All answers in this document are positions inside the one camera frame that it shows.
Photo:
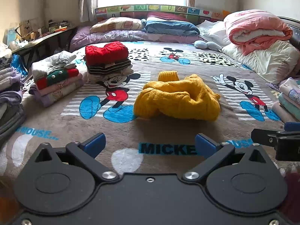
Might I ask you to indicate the stack of pastel folded clothes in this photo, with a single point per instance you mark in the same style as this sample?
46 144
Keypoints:
288 103

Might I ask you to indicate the printed cartoon blanket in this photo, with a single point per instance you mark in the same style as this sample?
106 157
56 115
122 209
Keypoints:
70 121

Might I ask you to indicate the white pillow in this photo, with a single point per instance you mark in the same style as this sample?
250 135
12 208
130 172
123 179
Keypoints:
215 31

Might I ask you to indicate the purple quilt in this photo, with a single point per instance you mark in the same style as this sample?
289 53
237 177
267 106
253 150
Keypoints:
93 37

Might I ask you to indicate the person's dark maroon clothing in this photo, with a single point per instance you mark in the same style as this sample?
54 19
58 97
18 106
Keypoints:
293 192

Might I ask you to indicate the dark bed headboard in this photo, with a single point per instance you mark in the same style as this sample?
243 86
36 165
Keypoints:
295 35

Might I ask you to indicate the colourful picture foam board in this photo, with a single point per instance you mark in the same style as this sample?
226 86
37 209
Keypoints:
131 8

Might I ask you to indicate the black desk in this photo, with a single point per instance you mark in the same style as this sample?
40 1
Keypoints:
46 44

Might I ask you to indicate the light blue plush toy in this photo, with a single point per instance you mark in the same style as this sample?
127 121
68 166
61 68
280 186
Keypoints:
206 45

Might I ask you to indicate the pink quilt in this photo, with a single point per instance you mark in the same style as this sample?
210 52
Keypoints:
253 25

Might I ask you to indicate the grey curtain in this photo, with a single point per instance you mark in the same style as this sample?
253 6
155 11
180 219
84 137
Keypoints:
88 2

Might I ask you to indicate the yellow knit sweater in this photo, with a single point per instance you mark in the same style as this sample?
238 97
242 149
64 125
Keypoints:
178 98

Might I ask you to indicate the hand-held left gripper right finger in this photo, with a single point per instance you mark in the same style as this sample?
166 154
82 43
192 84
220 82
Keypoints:
206 145

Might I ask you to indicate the desk clutter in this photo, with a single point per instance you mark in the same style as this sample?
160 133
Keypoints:
54 27

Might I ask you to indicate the white quilt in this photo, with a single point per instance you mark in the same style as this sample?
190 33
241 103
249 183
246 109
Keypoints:
269 58

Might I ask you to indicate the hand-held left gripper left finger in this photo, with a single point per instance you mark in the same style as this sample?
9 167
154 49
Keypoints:
95 144

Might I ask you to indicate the blue plastic bag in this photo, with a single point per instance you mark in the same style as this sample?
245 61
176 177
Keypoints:
18 64

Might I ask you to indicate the pink folded garment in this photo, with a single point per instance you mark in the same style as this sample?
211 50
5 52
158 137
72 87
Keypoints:
70 82

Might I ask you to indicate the patterned cream pillow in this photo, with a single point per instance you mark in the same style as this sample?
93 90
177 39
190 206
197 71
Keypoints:
114 24

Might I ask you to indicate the pile of folded clothes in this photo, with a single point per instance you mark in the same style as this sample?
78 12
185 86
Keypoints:
9 98
46 64

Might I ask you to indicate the beige folded garment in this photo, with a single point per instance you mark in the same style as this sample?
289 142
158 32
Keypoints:
96 78

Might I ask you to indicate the red green knit sweater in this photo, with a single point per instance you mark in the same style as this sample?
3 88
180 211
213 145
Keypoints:
61 73

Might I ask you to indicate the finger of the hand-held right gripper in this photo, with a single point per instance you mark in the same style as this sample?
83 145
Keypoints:
262 137
292 126

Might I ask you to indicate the blue folded blanket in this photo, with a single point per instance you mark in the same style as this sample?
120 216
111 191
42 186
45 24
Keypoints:
168 27

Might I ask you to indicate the purple folded garment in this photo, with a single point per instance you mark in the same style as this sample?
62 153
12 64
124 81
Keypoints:
58 95

